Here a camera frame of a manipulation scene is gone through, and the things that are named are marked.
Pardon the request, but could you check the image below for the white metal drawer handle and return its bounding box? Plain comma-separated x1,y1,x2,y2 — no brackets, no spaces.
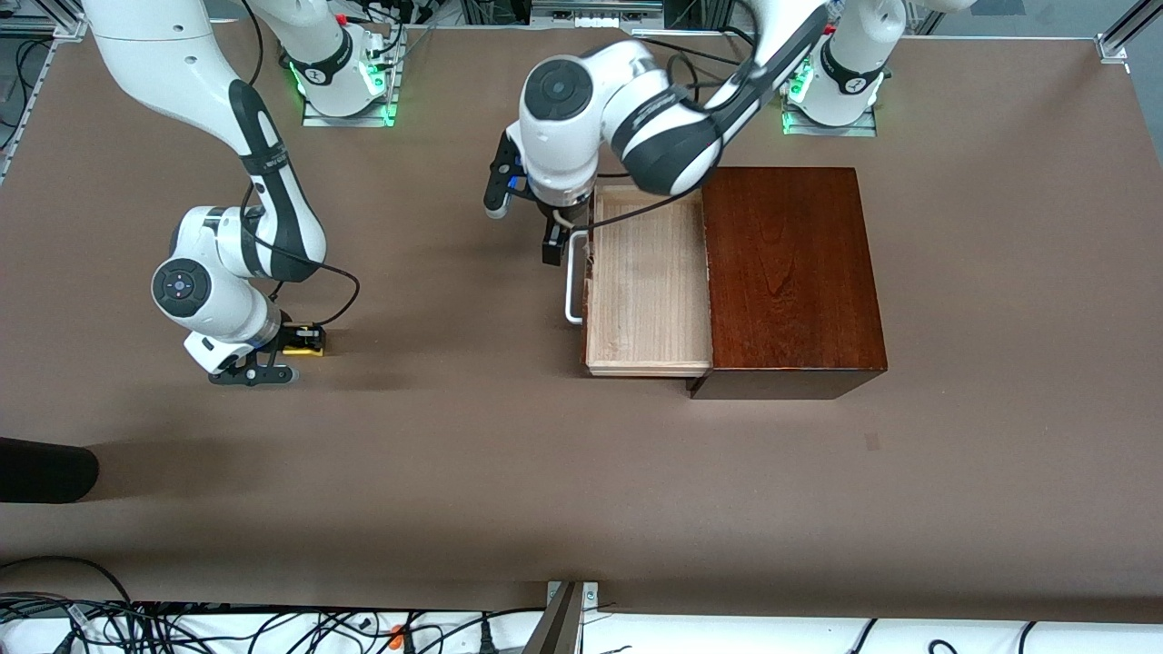
563,230,593,326

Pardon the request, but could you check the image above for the brown table cover sheet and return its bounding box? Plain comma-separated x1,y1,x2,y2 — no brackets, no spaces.
0,18,1163,623

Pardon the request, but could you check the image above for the tangled black cables bundle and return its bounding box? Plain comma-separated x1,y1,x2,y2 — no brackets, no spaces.
0,590,410,654

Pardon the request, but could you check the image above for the dark brown wooden cabinet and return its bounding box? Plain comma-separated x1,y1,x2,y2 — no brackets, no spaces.
686,166,889,401

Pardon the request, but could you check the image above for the dark metal post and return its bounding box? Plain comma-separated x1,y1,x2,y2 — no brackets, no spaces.
522,583,584,654

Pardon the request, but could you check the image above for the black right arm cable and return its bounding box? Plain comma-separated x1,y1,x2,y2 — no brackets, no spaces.
238,0,363,330

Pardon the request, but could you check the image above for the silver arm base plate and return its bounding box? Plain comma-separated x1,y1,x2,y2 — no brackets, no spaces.
781,50,879,137
302,27,403,128

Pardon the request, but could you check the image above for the silver corner bracket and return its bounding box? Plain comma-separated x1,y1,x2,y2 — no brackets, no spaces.
545,581,601,654

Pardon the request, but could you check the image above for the aluminium frame rail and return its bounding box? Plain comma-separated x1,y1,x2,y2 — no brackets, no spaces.
1095,0,1163,64
0,14,88,183

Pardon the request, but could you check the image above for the light wood drawer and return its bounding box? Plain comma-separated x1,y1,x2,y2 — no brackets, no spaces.
581,184,714,379

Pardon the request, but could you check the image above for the white power strip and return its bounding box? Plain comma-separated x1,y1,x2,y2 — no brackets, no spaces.
530,0,666,28

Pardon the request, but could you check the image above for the black base cable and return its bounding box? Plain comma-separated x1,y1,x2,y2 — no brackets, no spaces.
631,35,755,72

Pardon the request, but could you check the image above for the black cylindrical object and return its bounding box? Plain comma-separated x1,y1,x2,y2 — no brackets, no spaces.
0,436,100,504

